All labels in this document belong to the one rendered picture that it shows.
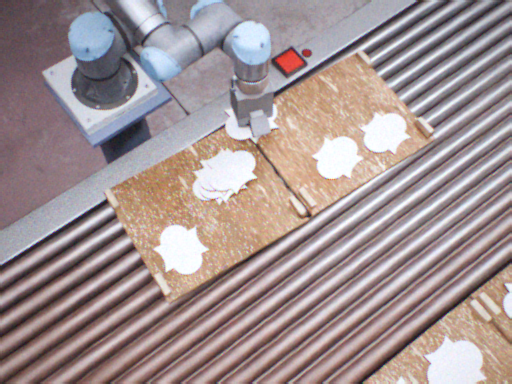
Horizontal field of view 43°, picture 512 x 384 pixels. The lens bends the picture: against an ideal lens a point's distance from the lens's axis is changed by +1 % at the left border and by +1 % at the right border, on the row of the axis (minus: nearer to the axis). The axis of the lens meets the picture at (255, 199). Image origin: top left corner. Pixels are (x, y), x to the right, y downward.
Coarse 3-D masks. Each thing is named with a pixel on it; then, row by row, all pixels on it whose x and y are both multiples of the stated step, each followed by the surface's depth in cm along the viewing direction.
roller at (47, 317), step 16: (496, 16) 194; (464, 32) 191; (480, 32) 193; (448, 48) 189; (416, 64) 186; (432, 64) 188; (400, 80) 184; (128, 256) 161; (112, 272) 159; (128, 272) 162; (80, 288) 157; (96, 288) 158; (64, 304) 156; (80, 304) 158; (32, 320) 154; (48, 320) 154; (16, 336) 152; (32, 336) 154; (0, 352) 151
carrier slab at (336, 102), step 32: (352, 64) 184; (288, 96) 180; (320, 96) 180; (352, 96) 180; (384, 96) 180; (288, 128) 175; (320, 128) 175; (352, 128) 175; (416, 128) 175; (288, 160) 171; (384, 160) 171; (320, 192) 167
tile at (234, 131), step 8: (232, 112) 154; (232, 120) 153; (272, 120) 153; (232, 128) 152; (240, 128) 152; (248, 128) 152; (272, 128) 152; (232, 136) 151; (240, 136) 151; (248, 136) 151
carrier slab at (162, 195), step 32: (224, 128) 175; (192, 160) 171; (256, 160) 171; (128, 192) 167; (160, 192) 167; (192, 192) 167; (256, 192) 167; (288, 192) 167; (128, 224) 163; (160, 224) 163; (192, 224) 163; (224, 224) 163; (256, 224) 163; (288, 224) 163; (160, 256) 159; (224, 256) 159; (160, 288) 156; (192, 288) 156
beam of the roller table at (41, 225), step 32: (384, 0) 197; (416, 0) 197; (352, 32) 192; (320, 64) 188; (224, 96) 182; (192, 128) 177; (128, 160) 173; (160, 160) 173; (64, 192) 169; (96, 192) 169; (32, 224) 165; (64, 224) 165; (0, 256) 161
